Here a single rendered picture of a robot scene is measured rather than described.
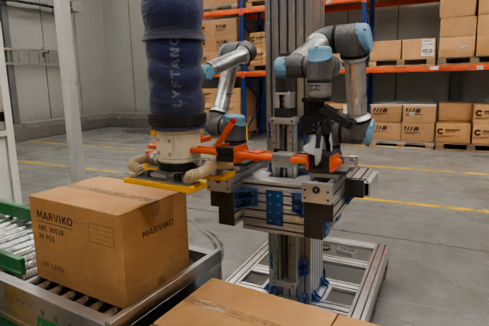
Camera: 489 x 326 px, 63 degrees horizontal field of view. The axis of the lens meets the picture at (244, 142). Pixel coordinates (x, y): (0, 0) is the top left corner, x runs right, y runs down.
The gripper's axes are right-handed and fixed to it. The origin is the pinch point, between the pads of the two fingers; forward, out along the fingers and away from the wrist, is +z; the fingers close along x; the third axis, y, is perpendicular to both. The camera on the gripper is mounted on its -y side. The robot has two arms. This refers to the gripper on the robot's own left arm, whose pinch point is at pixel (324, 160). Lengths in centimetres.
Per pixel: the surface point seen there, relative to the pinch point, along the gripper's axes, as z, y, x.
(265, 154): -0.7, 19.7, 3.2
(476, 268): 118, -39, -211
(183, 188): 11, 46, 16
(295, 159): 0.0, 8.7, 3.5
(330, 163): -0.2, -3.5, 4.6
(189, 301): 65, 57, 3
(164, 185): 12, 55, 16
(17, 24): -176, 1002, -452
